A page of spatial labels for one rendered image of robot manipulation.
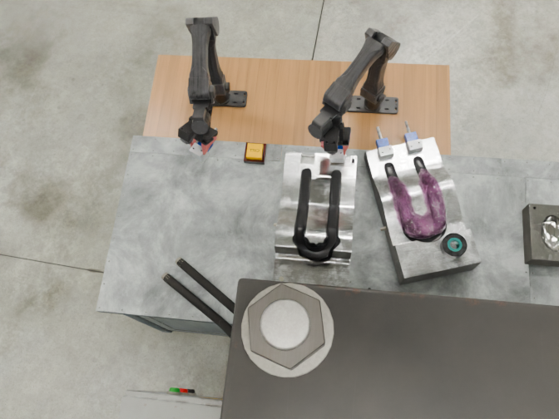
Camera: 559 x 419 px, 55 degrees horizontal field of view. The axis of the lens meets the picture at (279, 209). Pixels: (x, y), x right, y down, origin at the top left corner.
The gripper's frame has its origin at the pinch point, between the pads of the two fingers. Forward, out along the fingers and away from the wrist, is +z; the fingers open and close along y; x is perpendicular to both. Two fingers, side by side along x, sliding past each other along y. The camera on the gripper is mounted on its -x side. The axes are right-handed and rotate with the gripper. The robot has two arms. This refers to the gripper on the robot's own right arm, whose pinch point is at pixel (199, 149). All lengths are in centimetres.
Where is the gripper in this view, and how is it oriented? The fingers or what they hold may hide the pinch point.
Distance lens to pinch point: 197.5
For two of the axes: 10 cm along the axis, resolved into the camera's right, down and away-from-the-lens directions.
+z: -2.0, 6.8, 7.0
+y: 8.4, 4.9, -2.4
